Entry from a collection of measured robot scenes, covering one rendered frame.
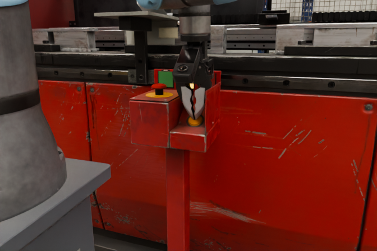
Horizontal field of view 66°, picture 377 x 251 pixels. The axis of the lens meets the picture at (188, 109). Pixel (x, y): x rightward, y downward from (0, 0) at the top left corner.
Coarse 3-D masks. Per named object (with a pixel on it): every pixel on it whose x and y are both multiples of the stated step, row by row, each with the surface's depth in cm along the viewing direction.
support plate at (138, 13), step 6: (108, 12) 85; (114, 12) 84; (120, 12) 84; (126, 12) 83; (132, 12) 83; (138, 12) 82; (144, 12) 82; (150, 12) 82; (114, 18) 96; (150, 18) 96; (156, 18) 96; (162, 18) 96; (168, 18) 96; (174, 18) 100
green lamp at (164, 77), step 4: (160, 72) 84; (164, 72) 84; (168, 72) 84; (160, 76) 85; (164, 76) 84; (168, 76) 84; (172, 76) 83; (160, 80) 85; (164, 80) 84; (168, 80) 84; (172, 80) 84; (168, 84) 84; (172, 84) 84
